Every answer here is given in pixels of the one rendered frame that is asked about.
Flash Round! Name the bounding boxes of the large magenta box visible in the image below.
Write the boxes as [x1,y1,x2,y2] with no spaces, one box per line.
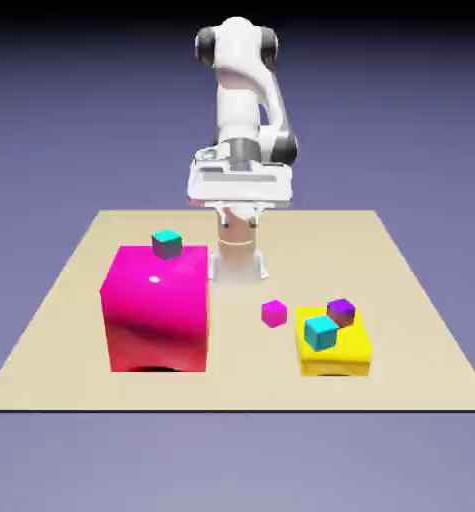
[99,244,210,374]

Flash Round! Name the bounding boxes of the small purple cube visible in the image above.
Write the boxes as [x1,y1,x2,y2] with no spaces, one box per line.
[326,297,357,329]

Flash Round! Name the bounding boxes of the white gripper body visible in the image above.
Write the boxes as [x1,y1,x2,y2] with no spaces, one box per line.
[186,159,295,210]

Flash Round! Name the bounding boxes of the small magenta cube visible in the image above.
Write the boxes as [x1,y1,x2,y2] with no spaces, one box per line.
[260,299,289,330]

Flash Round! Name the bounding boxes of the large yellow box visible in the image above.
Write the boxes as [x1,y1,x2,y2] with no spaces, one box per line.
[294,305,373,378]

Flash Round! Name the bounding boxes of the small cyan cube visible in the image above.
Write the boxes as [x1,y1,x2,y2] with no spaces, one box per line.
[151,228,183,261]
[303,314,339,353]

